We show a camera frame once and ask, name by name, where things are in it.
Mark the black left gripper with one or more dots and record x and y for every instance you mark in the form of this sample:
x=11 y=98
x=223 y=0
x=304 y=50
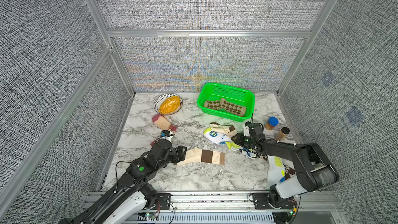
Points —
x=182 y=156

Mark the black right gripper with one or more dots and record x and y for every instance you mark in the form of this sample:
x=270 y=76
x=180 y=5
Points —
x=238 y=138

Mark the cream brown block sock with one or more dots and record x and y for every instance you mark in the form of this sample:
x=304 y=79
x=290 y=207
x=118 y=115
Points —
x=203 y=156

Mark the brown argyle sock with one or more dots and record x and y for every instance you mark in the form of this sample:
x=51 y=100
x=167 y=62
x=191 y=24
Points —
x=223 y=104

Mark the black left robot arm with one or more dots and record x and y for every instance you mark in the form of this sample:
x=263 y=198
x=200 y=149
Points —
x=135 y=179

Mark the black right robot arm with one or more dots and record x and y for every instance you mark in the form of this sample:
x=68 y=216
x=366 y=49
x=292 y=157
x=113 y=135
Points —
x=313 y=169

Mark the jar with blue lid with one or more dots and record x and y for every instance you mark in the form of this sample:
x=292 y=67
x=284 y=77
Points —
x=271 y=123

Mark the jar with black lid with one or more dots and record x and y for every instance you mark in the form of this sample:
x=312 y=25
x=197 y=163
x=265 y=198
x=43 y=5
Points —
x=282 y=133

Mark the white sock yellow dots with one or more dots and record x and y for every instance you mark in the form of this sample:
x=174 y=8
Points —
x=223 y=139
x=276 y=171

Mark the pink tan striped sock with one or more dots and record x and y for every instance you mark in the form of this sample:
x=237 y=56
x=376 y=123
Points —
x=162 y=123

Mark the dark floral sock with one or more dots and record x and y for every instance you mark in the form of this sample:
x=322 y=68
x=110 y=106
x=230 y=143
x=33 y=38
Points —
x=289 y=171

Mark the patterned bowl with orange food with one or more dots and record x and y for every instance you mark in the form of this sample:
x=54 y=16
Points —
x=168 y=104

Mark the green plastic basket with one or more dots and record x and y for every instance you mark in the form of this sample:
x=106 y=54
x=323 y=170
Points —
x=239 y=96

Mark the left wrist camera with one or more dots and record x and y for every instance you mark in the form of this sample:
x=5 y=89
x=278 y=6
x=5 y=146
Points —
x=167 y=135

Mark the aluminium front rail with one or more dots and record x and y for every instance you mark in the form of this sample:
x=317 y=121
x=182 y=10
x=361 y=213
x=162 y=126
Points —
x=242 y=201

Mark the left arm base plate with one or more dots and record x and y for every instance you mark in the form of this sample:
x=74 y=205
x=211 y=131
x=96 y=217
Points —
x=162 y=202

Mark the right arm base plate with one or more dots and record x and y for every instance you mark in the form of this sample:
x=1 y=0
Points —
x=261 y=202

